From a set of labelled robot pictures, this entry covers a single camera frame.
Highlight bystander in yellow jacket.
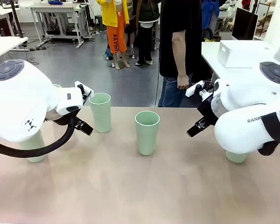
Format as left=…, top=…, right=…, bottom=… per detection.
left=95, top=0, right=131, bottom=70

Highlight black floor cable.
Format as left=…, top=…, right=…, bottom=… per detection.
left=24, top=48, right=40, bottom=66

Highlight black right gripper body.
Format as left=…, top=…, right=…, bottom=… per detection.
left=197, top=92, right=219, bottom=123

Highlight white desk with grey frame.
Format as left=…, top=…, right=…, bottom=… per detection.
left=29, top=3, right=89, bottom=49

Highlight white plastic storage basket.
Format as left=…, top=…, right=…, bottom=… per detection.
left=218, top=40, right=277, bottom=69

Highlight black right arm cable sleeve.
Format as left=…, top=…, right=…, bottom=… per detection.
left=258, top=112, right=280, bottom=156

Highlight bystander in dark clothes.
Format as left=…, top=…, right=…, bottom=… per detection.
left=132, top=0, right=161, bottom=66

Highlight wooden chair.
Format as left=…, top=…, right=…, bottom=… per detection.
left=256, top=7, right=274, bottom=37

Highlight person's left hand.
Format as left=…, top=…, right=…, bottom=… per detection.
left=176, top=74, right=190, bottom=91

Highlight black floor power strip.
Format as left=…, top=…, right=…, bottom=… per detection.
left=29, top=45, right=47, bottom=52

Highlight bystander in blue jacket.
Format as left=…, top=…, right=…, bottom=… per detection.
left=202, top=0, right=220, bottom=40

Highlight person's blue jeans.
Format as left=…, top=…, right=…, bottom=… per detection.
left=158, top=73, right=193, bottom=108

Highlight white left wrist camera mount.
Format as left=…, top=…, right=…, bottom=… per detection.
left=74, top=80, right=94, bottom=94

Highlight white side table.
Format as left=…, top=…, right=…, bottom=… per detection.
left=201, top=40, right=280, bottom=94

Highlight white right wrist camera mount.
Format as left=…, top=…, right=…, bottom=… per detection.
left=185, top=80, right=214, bottom=101

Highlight person's black t-shirt torso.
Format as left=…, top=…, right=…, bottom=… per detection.
left=159, top=0, right=203, bottom=77

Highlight black computer monitor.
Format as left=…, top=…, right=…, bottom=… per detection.
left=231, top=7, right=259, bottom=41

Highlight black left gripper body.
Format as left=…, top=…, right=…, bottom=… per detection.
left=81, top=90, right=95, bottom=106

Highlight black stand pole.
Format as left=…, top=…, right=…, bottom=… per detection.
left=10, top=0, right=24, bottom=38

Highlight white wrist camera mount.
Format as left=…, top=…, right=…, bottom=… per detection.
left=74, top=80, right=94, bottom=94
left=185, top=80, right=214, bottom=101

